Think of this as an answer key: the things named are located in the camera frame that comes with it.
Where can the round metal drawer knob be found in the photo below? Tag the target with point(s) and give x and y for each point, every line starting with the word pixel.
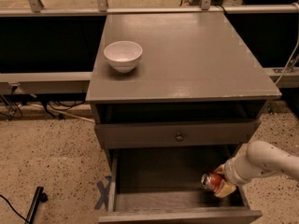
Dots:
pixel 179 137

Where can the black bar on floor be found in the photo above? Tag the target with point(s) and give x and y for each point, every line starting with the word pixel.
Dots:
pixel 39 197

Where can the open grey middle drawer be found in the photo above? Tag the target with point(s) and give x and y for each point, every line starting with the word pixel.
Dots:
pixel 162 185

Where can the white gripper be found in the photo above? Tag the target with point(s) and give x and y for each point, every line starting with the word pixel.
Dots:
pixel 231 173

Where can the red coke can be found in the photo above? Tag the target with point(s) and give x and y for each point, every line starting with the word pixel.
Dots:
pixel 211 181

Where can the closed grey top drawer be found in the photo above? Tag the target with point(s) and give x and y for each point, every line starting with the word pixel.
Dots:
pixel 163 134

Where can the blue tape cross mark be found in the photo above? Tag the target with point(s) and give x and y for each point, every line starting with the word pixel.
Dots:
pixel 104 193

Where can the white ceramic bowl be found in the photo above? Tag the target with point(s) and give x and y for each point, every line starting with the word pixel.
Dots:
pixel 123 56

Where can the grey wooden drawer cabinet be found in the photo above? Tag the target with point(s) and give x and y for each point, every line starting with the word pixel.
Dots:
pixel 194 67

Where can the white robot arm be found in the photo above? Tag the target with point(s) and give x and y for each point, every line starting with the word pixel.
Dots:
pixel 260 160

